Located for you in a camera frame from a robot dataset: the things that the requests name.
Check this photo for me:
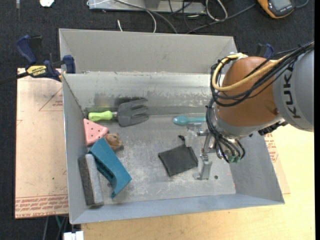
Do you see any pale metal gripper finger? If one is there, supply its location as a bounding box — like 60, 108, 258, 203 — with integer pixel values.
186, 122, 204, 141
192, 154, 214, 181

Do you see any teal plastic spoon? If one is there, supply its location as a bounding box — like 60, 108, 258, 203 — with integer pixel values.
172, 115, 207, 127

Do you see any black cloth pouch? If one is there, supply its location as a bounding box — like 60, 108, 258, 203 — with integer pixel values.
157, 134, 199, 178

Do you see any grey metal bin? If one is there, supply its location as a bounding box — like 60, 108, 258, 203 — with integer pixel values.
58, 28, 286, 225

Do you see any brown toy animal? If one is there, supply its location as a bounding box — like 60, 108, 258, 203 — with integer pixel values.
103, 132, 124, 151

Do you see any teal plastic angled block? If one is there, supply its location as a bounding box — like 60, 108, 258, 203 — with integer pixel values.
88, 137, 133, 200

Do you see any pink watermelon slice toy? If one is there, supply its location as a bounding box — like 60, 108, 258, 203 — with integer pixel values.
82, 118, 110, 147

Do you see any grey and black sponge block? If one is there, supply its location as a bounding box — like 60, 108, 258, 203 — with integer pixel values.
77, 153, 105, 207

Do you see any brown cardboard board, red print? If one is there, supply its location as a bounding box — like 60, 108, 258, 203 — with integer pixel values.
14, 67, 291, 220

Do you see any green-handled grey garden fork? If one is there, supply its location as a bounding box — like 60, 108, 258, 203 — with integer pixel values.
87, 97, 150, 128

